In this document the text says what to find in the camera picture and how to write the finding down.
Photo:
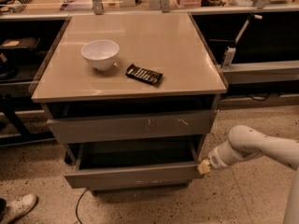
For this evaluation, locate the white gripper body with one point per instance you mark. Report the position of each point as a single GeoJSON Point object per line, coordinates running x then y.
{"type": "Point", "coordinates": [215, 160]}

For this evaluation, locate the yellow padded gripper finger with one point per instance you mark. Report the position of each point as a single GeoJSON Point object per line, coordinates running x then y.
{"type": "Point", "coordinates": [204, 167]}

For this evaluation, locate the grey drawer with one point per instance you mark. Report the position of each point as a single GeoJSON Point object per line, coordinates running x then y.
{"type": "Point", "coordinates": [134, 164]}
{"type": "Point", "coordinates": [125, 127]}

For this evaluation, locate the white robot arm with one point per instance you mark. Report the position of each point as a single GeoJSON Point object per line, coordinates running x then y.
{"type": "Point", "coordinates": [244, 143]}

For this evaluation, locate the grey drawer cabinet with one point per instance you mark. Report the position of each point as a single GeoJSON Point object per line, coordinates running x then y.
{"type": "Point", "coordinates": [164, 43]}

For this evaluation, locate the grey top drawer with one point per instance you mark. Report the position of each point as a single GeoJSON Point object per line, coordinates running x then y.
{"type": "Point", "coordinates": [125, 127]}

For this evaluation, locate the black snack bar packet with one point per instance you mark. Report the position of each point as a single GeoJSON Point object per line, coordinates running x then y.
{"type": "Point", "coordinates": [143, 75]}

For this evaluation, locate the white bowl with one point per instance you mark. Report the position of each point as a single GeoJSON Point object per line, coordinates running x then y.
{"type": "Point", "coordinates": [101, 54]}

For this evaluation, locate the white sneaker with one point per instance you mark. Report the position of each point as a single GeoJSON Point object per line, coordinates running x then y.
{"type": "Point", "coordinates": [9, 212]}

